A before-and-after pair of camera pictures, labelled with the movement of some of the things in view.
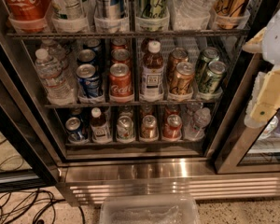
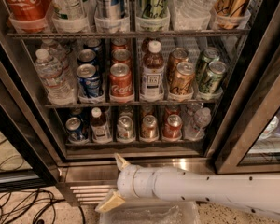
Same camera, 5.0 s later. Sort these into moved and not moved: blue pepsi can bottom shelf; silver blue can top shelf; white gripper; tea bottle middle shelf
Moved: white gripper
Not moved: tea bottle middle shelf; blue pepsi can bottom shelf; silver blue can top shelf
